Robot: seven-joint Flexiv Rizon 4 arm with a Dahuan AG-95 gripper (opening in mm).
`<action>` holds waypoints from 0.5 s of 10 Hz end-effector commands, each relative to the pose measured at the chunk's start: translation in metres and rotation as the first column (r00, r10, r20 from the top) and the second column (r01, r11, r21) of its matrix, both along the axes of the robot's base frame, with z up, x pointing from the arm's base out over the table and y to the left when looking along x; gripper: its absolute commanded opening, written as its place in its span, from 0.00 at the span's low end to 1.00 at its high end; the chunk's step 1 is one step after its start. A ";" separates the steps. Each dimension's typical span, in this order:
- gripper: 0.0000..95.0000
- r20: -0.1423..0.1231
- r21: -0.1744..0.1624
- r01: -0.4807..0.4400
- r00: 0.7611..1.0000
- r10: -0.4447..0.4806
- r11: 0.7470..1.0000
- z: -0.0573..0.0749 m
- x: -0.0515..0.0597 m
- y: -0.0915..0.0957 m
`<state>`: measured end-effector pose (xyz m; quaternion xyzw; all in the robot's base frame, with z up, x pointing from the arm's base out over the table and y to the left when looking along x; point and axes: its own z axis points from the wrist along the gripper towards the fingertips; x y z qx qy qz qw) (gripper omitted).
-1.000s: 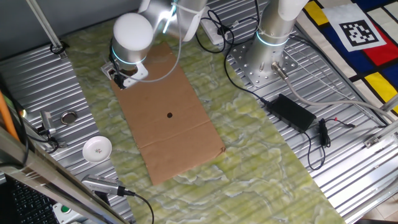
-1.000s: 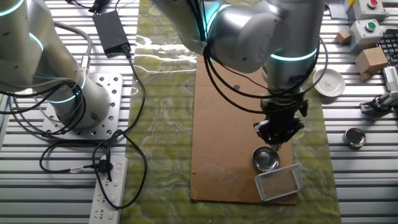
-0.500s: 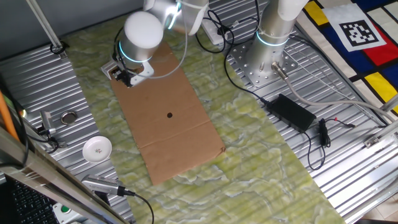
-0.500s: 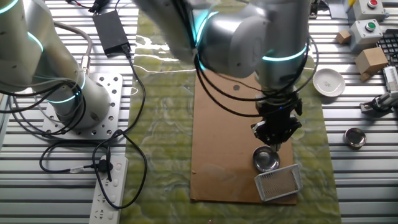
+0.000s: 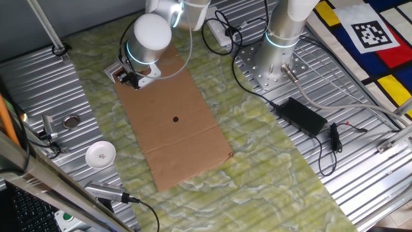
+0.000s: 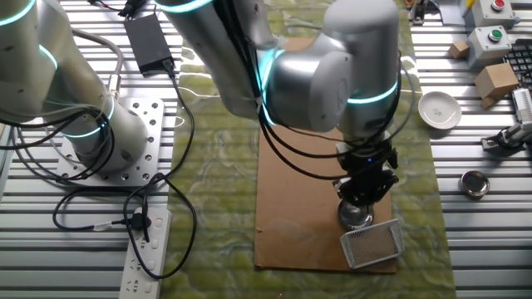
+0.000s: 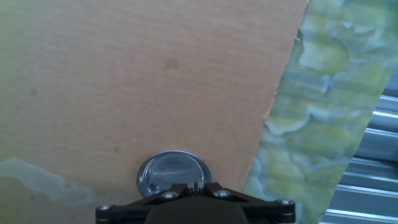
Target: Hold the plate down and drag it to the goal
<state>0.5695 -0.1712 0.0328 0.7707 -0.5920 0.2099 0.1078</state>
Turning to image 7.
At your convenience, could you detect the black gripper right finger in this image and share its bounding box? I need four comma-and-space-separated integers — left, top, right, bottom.
198, 182, 296, 224

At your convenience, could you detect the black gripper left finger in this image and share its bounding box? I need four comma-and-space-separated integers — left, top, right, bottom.
95, 183, 195, 224

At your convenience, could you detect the small metal cup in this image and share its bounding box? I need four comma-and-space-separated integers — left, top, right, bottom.
136, 150, 212, 199

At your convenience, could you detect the green marble pattern mat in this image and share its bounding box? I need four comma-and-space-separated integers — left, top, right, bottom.
241, 0, 398, 224

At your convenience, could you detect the brown cardboard sheet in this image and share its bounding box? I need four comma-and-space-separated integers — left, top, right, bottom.
0, 0, 308, 224

